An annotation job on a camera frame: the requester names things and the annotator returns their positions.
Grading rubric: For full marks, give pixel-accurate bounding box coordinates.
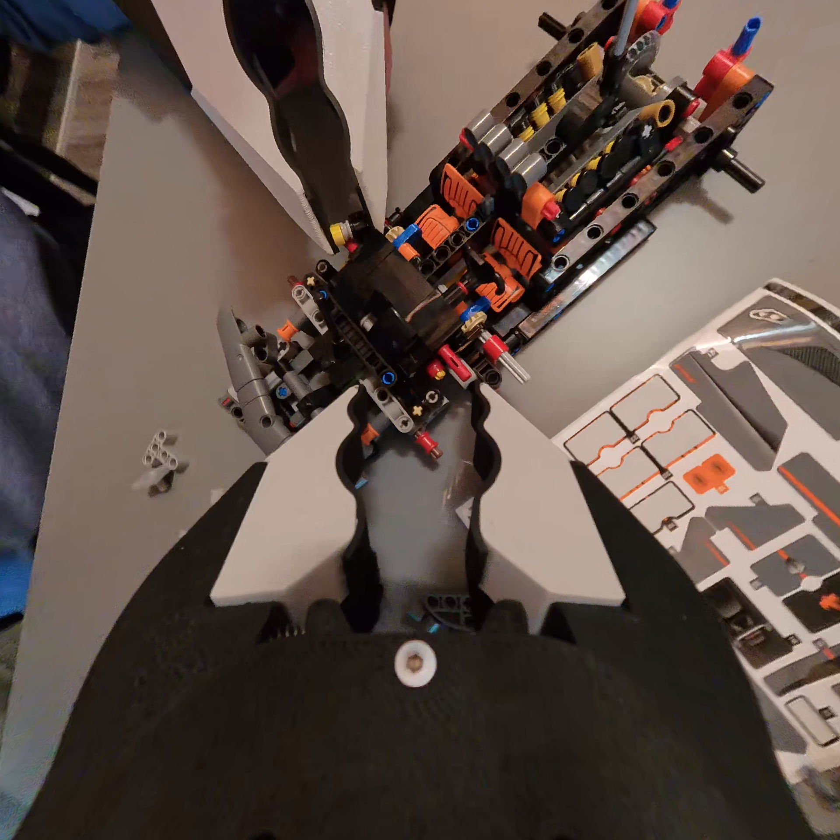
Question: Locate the person's leg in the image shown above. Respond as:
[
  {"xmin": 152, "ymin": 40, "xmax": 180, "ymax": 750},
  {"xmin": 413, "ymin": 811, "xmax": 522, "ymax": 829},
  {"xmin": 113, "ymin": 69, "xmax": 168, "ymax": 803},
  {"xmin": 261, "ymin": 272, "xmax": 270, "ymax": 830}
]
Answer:
[{"xmin": 0, "ymin": 190, "xmax": 73, "ymax": 624}]

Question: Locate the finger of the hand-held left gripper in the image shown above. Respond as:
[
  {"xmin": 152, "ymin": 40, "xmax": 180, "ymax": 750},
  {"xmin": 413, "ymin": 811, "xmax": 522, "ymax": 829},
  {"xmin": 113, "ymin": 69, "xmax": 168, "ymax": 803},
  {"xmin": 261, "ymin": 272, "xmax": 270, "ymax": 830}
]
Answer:
[
  {"xmin": 151, "ymin": 0, "xmax": 345, "ymax": 257},
  {"xmin": 262, "ymin": 0, "xmax": 389, "ymax": 247}
]

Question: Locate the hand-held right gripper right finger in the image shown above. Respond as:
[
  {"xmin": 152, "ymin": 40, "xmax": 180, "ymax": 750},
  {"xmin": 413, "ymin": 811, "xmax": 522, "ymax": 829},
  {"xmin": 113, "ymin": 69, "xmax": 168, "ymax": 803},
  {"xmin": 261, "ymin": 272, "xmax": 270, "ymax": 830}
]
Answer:
[{"xmin": 467, "ymin": 382, "xmax": 626, "ymax": 632}]

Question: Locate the light grey square lego plate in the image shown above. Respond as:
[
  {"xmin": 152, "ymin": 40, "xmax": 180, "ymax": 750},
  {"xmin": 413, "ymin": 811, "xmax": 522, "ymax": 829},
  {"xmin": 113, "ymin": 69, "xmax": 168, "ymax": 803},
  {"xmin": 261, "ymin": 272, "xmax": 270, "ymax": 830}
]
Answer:
[{"xmin": 131, "ymin": 459, "xmax": 191, "ymax": 497}]

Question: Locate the lego car model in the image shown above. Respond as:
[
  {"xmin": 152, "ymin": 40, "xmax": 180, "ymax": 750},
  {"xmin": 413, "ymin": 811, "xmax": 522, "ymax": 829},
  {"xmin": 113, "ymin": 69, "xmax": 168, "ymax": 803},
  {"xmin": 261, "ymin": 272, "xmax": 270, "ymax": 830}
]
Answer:
[{"xmin": 217, "ymin": 0, "xmax": 775, "ymax": 468}]

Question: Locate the sticker sheet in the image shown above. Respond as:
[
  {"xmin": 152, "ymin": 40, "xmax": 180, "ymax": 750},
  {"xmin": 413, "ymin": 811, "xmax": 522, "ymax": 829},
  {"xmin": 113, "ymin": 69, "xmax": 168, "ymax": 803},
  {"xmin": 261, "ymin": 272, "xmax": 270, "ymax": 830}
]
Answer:
[{"xmin": 551, "ymin": 279, "xmax": 840, "ymax": 821}]

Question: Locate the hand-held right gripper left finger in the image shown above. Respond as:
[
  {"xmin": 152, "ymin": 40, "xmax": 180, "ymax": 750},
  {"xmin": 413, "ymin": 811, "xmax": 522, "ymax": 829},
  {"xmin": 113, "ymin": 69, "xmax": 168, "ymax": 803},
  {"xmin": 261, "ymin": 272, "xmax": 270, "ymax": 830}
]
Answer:
[{"xmin": 210, "ymin": 386, "xmax": 387, "ymax": 634}]

